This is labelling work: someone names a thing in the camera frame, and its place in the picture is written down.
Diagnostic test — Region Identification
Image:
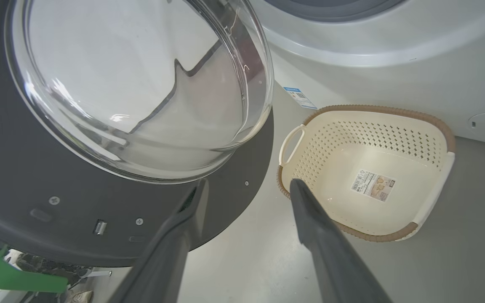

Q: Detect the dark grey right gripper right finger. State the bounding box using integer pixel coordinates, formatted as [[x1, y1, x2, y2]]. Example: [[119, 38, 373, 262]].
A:
[[289, 178, 393, 303]]

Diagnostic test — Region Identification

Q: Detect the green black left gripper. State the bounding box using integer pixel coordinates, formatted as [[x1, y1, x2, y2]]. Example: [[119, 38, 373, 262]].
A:
[[0, 247, 69, 293]]

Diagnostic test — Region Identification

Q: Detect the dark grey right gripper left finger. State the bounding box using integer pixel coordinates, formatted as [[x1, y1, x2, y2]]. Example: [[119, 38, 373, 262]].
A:
[[108, 178, 210, 303]]

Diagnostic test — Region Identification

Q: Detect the dark grey washing machine door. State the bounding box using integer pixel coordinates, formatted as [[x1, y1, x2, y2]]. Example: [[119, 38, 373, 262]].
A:
[[0, 0, 275, 268]]

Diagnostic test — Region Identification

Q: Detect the white barcode sticker in basket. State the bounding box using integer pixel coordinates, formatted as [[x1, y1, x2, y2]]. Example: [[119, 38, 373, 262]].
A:
[[351, 170, 396, 202]]

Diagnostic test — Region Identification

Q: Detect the cream perforated laundry basket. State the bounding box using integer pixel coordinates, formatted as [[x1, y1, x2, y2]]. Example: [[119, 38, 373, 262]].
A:
[[277, 104, 456, 243]]

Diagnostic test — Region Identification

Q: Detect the white front-load washing machine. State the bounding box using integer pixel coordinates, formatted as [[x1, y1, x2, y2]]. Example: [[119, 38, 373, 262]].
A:
[[249, 0, 485, 149]]

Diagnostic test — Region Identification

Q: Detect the blue white energy label sticker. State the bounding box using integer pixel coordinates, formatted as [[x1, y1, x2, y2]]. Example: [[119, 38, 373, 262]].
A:
[[283, 87, 318, 110]]

